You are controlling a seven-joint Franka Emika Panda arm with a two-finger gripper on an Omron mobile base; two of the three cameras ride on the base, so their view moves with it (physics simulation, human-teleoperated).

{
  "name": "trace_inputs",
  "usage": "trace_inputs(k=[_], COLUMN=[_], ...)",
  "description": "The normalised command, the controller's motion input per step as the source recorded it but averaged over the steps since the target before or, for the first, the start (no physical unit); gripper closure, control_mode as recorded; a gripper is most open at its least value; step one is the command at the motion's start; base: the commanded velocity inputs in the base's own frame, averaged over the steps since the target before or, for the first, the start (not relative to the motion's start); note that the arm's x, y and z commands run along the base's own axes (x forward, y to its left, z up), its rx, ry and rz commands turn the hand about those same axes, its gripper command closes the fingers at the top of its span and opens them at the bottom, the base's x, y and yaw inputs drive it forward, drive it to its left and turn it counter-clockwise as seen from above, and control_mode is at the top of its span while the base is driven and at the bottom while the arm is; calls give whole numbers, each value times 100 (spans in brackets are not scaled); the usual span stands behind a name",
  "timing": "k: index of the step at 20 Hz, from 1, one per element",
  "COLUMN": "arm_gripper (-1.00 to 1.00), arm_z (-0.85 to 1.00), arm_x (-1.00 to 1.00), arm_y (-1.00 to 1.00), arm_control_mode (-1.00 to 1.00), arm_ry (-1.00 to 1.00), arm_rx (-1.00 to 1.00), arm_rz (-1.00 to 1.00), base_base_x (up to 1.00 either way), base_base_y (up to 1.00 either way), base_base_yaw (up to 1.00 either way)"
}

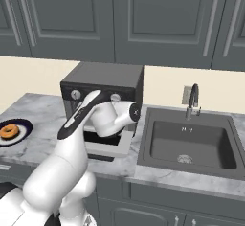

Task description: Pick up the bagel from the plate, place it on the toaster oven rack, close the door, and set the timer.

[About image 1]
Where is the black toaster oven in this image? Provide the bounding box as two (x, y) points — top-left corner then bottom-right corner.
(59, 60), (145, 163)

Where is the toaster oven door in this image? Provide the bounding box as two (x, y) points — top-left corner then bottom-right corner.
(83, 125), (135, 161)

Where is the grey upper cupboard door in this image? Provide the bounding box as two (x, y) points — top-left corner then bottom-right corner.
(12, 0), (116, 64)
(0, 0), (33, 58)
(112, 0), (231, 70)
(211, 0), (245, 73)

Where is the grey cupboard door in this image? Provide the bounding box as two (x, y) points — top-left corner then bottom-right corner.
(211, 0), (245, 73)
(0, 0), (33, 58)
(96, 197), (188, 226)
(112, 0), (231, 70)
(184, 213), (245, 226)
(12, 0), (116, 64)

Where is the dark blue rimmed plate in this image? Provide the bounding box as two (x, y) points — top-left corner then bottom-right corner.
(0, 118), (33, 148)

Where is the grey lower cupboard door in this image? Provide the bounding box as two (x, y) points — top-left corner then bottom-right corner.
(96, 197), (188, 226)
(184, 213), (245, 226)

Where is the brown bagel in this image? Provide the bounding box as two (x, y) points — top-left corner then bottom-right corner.
(0, 124), (19, 140)

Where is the black tap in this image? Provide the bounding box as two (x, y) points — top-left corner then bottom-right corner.
(185, 82), (202, 122)

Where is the dark grey sink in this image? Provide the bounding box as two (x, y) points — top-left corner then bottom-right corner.
(136, 106), (245, 182)

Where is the grey false drawer front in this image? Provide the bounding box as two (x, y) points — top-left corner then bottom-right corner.
(129, 182), (245, 222)

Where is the grey wall socket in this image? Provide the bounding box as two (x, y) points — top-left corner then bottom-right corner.
(182, 85), (194, 106)

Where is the grey cupboard handle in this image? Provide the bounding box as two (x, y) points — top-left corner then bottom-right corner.
(222, 0), (245, 58)
(202, 0), (221, 57)
(16, 0), (37, 48)
(1, 0), (23, 47)

